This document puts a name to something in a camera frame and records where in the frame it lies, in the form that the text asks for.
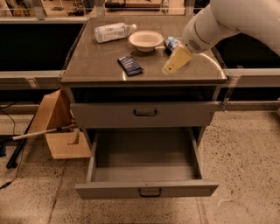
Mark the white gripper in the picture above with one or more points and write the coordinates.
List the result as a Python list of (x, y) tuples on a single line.
[(194, 37)]

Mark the dark blue rxbar wrapper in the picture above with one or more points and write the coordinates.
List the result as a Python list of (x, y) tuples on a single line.
[(129, 65)]

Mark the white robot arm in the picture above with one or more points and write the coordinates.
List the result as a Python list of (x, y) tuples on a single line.
[(221, 19)]

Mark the grey metal drawer cabinet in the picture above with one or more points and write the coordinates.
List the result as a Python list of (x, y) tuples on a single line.
[(93, 74)]

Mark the closed grey upper drawer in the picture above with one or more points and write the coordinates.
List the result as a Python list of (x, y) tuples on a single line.
[(143, 114)]

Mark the open grey middle drawer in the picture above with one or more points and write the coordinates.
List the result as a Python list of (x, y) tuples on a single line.
[(145, 163)]

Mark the crushed blue silver can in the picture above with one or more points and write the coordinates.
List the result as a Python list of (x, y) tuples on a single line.
[(171, 44)]

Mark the clear plastic water bottle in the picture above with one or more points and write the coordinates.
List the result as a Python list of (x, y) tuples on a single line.
[(112, 32)]

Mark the white and black pole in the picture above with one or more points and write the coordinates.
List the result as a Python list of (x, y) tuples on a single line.
[(33, 134)]

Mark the grey metal railing frame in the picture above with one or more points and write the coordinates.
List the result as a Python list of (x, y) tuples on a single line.
[(25, 46)]

